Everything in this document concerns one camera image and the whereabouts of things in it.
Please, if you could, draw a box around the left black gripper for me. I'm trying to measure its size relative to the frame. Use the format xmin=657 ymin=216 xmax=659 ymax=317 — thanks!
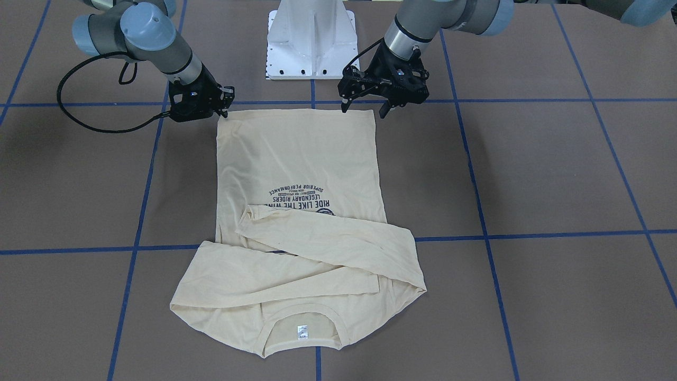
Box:
xmin=338 ymin=41 xmax=429 ymax=119

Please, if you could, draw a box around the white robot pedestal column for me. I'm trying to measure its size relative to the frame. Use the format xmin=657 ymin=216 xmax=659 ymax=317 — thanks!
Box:
xmin=266 ymin=1 xmax=358 ymax=80

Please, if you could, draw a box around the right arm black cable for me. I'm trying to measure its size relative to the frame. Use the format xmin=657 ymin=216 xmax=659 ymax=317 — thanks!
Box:
xmin=57 ymin=52 xmax=172 ymax=134

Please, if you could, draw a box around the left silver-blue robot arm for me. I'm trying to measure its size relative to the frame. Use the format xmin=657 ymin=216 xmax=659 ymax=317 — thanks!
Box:
xmin=337 ymin=1 xmax=515 ymax=118

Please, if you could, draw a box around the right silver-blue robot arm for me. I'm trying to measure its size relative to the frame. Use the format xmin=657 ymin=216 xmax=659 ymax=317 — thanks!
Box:
xmin=71 ymin=1 xmax=235 ymax=122

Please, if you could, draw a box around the cream long-sleeve printed shirt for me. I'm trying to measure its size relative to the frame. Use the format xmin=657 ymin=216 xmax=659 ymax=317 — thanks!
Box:
xmin=169 ymin=108 xmax=426 ymax=358

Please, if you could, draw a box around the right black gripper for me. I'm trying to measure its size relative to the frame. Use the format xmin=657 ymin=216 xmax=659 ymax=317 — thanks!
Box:
xmin=168 ymin=67 xmax=235 ymax=122

